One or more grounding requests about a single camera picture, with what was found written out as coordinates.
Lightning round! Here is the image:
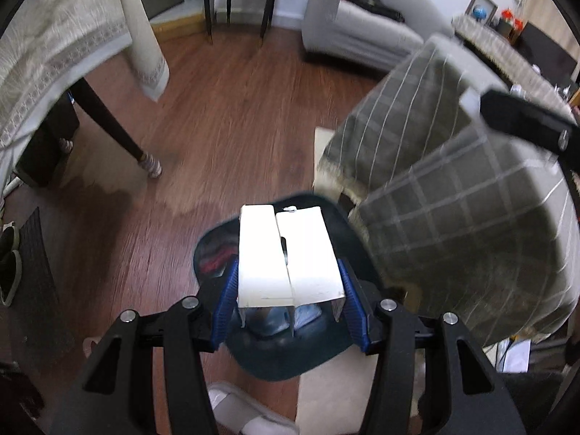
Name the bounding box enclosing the grey armchair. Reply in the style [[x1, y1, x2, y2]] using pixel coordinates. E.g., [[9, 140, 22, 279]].
[[301, 0, 454, 71]]

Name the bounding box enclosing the beige fringed counter cloth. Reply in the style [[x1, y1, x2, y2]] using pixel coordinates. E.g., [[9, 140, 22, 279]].
[[453, 16, 580, 121]]

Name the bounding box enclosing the beige patterned tablecloth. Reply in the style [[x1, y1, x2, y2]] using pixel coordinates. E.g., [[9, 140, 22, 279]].
[[0, 0, 170, 200]]

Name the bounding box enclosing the grey picture frame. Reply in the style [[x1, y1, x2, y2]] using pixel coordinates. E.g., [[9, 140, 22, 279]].
[[465, 0, 498, 25]]

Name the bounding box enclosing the white cardboard box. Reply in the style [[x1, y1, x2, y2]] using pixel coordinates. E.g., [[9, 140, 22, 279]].
[[236, 205, 347, 340]]

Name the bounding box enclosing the dark blue trash bin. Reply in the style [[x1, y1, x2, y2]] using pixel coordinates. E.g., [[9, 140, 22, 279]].
[[192, 192, 386, 381]]

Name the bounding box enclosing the flat cardboard box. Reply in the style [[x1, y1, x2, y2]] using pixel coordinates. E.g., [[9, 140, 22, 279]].
[[149, 13, 209, 39]]

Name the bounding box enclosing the person's shoe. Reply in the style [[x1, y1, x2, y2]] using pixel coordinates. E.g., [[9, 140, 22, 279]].
[[206, 381, 300, 435]]

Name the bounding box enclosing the black handbag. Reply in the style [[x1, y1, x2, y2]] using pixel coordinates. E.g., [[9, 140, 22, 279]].
[[344, 0, 406, 23]]

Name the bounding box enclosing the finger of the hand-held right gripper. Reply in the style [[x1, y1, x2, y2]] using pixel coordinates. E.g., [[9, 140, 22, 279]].
[[479, 91, 580, 168]]

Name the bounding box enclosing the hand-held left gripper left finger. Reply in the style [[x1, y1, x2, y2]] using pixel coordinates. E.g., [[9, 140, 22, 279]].
[[50, 258, 241, 435]]

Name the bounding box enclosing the dark floor mat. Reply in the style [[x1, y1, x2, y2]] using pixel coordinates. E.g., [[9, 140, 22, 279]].
[[18, 207, 75, 363]]

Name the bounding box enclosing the dark wooden table leg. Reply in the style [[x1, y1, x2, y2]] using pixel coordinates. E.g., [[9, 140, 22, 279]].
[[77, 77, 162, 178]]

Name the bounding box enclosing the pair of dark shoes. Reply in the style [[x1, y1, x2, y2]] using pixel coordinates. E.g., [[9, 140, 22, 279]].
[[0, 222, 23, 306]]

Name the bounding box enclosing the black monitor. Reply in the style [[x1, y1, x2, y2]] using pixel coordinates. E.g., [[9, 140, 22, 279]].
[[517, 22, 578, 84]]

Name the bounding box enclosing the red wrapper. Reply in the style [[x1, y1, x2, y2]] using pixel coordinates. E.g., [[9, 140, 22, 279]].
[[202, 245, 233, 278]]

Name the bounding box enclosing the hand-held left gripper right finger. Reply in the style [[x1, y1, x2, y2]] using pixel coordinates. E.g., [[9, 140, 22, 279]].
[[337, 257, 526, 435]]

